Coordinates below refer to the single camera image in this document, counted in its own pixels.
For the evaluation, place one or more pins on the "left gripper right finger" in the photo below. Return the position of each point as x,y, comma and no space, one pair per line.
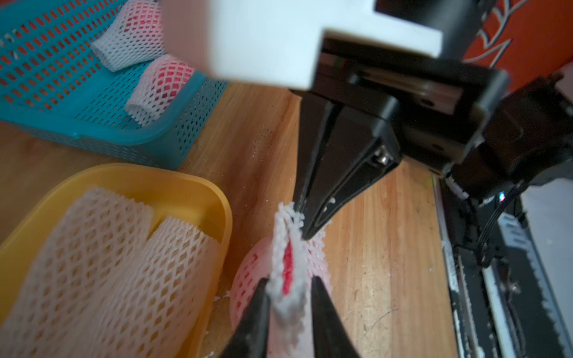
330,339

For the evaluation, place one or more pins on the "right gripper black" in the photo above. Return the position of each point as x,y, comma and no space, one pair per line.
439,109

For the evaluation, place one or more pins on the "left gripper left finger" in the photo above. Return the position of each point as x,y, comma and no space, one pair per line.
250,339

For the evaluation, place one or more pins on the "white foam net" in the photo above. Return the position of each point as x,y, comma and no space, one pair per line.
155,303

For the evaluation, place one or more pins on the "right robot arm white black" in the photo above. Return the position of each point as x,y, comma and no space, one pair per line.
528,140

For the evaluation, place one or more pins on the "yellow plastic tray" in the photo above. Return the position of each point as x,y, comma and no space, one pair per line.
190,198

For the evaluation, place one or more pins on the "netted apple right large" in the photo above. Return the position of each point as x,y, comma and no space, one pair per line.
158,86

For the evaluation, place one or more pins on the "teal plastic basket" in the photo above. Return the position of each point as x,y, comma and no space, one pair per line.
54,87

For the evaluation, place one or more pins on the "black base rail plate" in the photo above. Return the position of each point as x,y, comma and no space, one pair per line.
503,304

